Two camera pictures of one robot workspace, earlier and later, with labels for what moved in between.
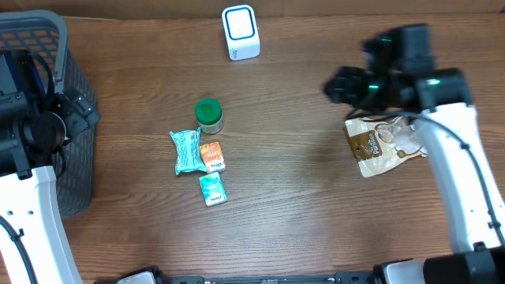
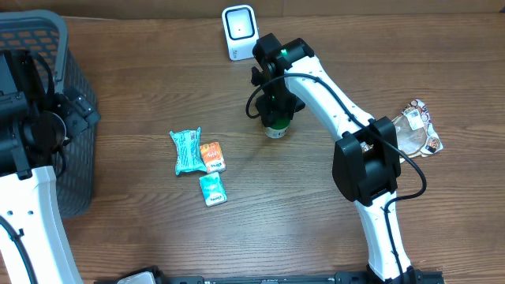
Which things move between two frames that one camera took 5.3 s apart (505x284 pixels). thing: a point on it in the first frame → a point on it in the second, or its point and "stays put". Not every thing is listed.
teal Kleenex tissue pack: x=212 y=188 stays put
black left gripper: x=77 y=108 stays put
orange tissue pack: x=212 y=158 stays put
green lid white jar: x=208 y=113 → x=278 y=129
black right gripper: x=342 y=86 → x=268 y=107
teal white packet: x=188 y=151 stays put
